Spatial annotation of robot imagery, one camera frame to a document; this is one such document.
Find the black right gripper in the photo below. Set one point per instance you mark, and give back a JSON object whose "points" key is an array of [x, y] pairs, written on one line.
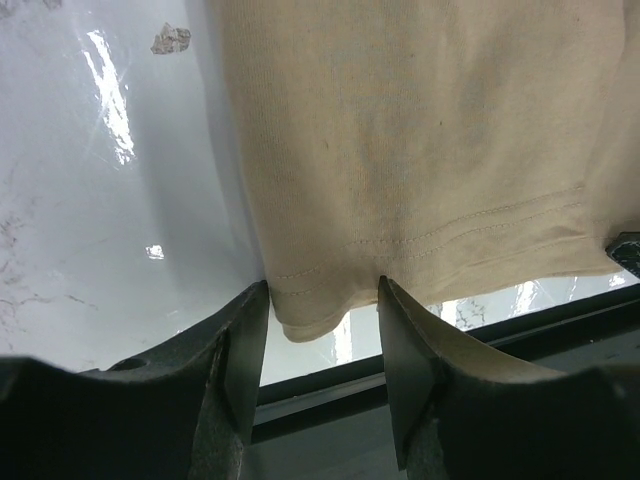
{"points": [[624, 250]]}

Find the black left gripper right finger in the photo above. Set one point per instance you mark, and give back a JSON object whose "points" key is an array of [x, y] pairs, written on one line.
{"points": [[450, 424]]}

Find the beige t shirt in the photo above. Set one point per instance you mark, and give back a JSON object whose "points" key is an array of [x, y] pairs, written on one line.
{"points": [[457, 147]]}

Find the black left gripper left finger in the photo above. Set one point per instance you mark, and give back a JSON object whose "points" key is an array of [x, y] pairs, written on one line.
{"points": [[183, 409]]}

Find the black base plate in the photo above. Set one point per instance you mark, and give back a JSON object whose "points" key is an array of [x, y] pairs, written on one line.
{"points": [[600, 330]]}

